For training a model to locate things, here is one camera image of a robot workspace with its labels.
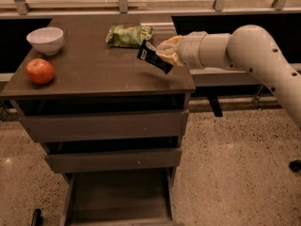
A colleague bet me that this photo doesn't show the grey top drawer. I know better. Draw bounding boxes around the grey top drawer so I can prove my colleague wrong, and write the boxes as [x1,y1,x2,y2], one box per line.
[21,110,188,143]

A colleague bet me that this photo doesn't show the green chip bag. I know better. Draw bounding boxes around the green chip bag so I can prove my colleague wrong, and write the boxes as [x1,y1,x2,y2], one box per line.
[106,24,152,48]

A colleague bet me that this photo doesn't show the grey open bottom drawer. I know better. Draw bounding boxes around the grey open bottom drawer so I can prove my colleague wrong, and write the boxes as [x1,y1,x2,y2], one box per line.
[59,169,184,226]

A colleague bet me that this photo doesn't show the black object right floor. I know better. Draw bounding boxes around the black object right floor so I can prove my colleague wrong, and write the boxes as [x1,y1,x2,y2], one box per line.
[289,160,301,172]

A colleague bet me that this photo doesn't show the long grey bench ledge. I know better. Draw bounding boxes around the long grey bench ledge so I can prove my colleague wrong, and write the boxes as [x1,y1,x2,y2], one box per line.
[0,63,301,88]

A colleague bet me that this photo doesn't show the white ceramic bowl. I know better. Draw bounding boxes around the white ceramic bowl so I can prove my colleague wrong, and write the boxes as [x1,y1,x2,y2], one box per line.
[26,27,64,56]

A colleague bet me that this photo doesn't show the grey middle drawer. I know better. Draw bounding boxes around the grey middle drawer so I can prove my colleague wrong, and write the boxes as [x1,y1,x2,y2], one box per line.
[45,148,182,173]

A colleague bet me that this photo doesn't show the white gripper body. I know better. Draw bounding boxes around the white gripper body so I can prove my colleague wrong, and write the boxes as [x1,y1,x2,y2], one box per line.
[177,31,207,70]

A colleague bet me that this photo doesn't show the black object bottom left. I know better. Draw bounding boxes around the black object bottom left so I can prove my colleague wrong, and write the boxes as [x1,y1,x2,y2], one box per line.
[30,209,42,226]

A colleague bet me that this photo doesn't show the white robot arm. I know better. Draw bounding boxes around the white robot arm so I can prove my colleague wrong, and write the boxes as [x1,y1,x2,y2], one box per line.
[155,24,301,127]

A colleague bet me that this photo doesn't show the grey drawer cabinet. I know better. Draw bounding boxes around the grey drawer cabinet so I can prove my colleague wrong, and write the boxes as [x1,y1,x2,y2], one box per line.
[1,16,195,226]

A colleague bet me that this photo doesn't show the red apple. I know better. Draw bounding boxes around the red apple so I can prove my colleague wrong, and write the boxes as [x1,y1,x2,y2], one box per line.
[25,58,55,85]

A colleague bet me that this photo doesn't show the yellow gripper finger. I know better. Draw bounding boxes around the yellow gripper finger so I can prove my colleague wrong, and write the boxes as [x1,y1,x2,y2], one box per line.
[156,52,184,67]
[156,36,182,53]

